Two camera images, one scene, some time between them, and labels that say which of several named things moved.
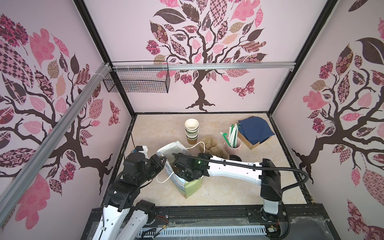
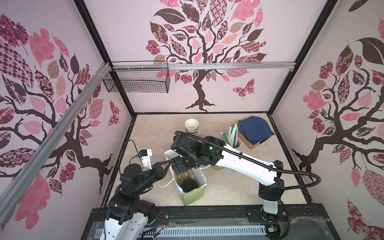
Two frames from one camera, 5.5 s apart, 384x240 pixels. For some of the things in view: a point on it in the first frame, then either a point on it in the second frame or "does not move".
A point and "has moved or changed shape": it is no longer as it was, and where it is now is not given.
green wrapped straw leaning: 224,135 does not move
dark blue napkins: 255,129 does not move
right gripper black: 180,174 to 178,167
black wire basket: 138,77 does not move
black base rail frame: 305,221 does not move
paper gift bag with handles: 167,153 has moved or changed shape
